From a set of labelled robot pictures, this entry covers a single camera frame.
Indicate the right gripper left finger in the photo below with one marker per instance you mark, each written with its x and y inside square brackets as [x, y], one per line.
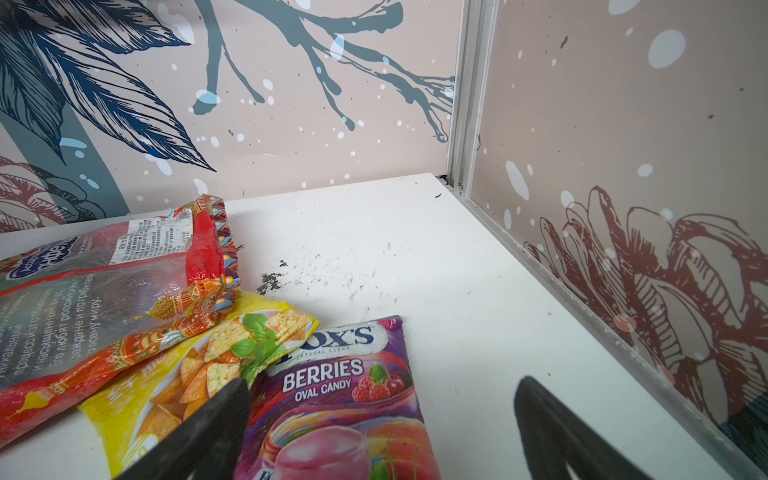
[205, 446]

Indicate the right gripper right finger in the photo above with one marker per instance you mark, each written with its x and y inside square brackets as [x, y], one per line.
[557, 444]

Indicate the yellow snack bag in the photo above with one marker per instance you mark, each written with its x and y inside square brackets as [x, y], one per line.
[144, 404]

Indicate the purple candy snack bag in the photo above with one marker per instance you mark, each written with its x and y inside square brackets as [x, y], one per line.
[342, 406]

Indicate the red snack bag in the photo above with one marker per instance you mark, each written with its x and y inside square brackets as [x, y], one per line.
[78, 311]

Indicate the vertical aluminium corner post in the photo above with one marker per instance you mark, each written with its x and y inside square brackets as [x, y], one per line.
[475, 49]

